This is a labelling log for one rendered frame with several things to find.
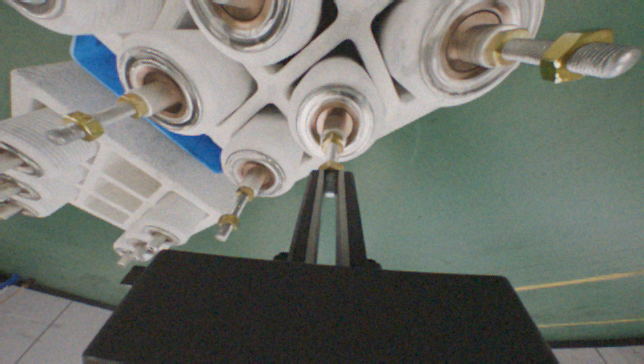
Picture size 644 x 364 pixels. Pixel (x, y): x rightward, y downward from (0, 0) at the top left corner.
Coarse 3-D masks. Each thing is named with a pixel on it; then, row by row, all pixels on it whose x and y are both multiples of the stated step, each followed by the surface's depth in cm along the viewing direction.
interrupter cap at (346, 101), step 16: (320, 96) 15; (336, 96) 15; (352, 96) 15; (304, 112) 16; (320, 112) 16; (336, 112) 16; (352, 112) 16; (368, 112) 15; (304, 128) 17; (320, 128) 17; (352, 128) 17; (368, 128) 16; (304, 144) 18; (320, 144) 18; (352, 144) 18
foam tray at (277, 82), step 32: (352, 0) 16; (384, 0) 15; (352, 32) 17; (288, 64) 20; (384, 64) 19; (256, 96) 22; (288, 96) 23; (384, 96) 21; (224, 128) 26; (384, 128) 24; (320, 160) 28
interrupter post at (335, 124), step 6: (330, 120) 15; (336, 120) 15; (342, 120) 16; (324, 126) 15; (330, 126) 14; (336, 126) 14; (342, 126) 15; (324, 132) 14; (330, 132) 14; (336, 132) 14; (342, 132) 14
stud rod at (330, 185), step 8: (336, 144) 13; (328, 152) 12; (336, 152) 12; (336, 160) 12; (328, 176) 10; (336, 176) 10; (328, 184) 10; (336, 184) 10; (328, 192) 10; (336, 192) 10
